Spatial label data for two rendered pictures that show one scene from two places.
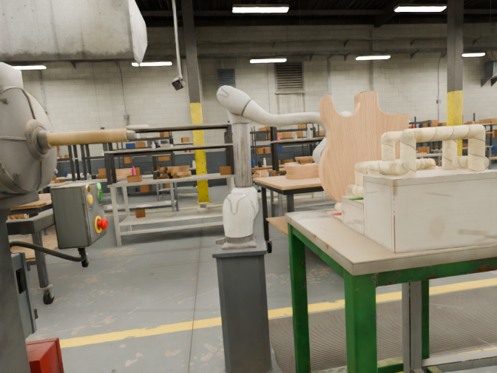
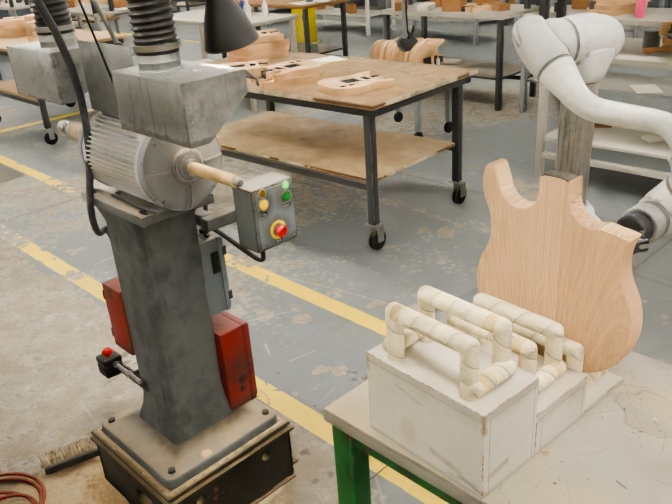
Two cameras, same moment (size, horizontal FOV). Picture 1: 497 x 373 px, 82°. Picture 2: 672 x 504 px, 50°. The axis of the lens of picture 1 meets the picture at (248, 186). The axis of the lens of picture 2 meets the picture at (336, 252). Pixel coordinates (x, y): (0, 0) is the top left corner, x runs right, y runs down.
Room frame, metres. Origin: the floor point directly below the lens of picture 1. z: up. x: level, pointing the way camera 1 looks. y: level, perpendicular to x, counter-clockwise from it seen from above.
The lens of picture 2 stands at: (-0.03, -1.20, 1.82)
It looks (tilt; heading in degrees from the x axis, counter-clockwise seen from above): 25 degrees down; 54
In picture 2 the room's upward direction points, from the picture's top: 4 degrees counter-clockwise
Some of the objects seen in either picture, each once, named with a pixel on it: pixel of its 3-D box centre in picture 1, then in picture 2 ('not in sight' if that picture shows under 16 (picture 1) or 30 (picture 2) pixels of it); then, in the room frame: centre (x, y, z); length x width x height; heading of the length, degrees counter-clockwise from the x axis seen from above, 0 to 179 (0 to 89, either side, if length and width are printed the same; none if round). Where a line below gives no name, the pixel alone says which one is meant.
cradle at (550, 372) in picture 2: not in sight; (544, 376); (0.88, -0.54, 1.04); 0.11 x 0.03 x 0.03; 5
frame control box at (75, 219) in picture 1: (57, 225); (246, 218); (0.95, 0.65, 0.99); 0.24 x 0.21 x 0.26; 97
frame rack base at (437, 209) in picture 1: (428, 206); (449, 403); (0.72, -0.45, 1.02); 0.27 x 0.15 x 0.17; 95
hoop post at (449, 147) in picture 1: (450, 152); (501, 351); (0.76, -0.53, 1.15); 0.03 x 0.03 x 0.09
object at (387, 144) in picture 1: (388, 156); (426, 316); (0.75, -0.37, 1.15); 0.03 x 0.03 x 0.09
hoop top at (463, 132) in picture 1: (442, 133); (430, 328); (0.67, -0.46, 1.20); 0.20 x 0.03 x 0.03; 94
